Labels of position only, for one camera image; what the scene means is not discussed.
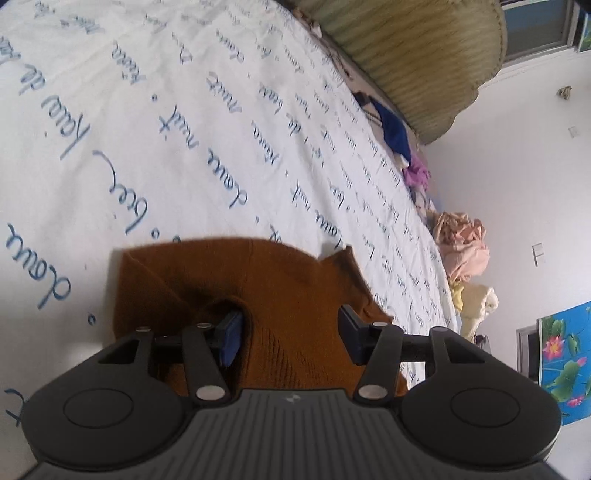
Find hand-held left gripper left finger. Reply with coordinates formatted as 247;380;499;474
98;311;243;408

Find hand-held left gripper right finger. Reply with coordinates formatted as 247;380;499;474
338;305;491;409

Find brown knit sweater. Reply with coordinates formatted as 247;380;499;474
113;236;410;403

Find pink clothes pile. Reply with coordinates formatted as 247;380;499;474
427;211;491;283

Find yellow cloth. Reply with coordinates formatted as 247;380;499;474
448;279;465;313

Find cream padded jacket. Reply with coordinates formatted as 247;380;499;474
459;284;500;343

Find grey framed panel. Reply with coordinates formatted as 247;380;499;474
516;325;541;385

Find purple cloth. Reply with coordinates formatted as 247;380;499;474
402;152;433;191

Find dark blue cloth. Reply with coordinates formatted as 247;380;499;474
369;99;413;160

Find white script-printed blanket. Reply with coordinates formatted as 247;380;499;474
0;0;462;462

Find striped dark cloth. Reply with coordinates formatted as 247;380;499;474
353;92;384;126

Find beige striped curtain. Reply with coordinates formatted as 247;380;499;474
281;0;509;147

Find window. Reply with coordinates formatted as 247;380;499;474
501;0;591;66

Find blue lotus wall poster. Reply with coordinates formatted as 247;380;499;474
536;300;591;426

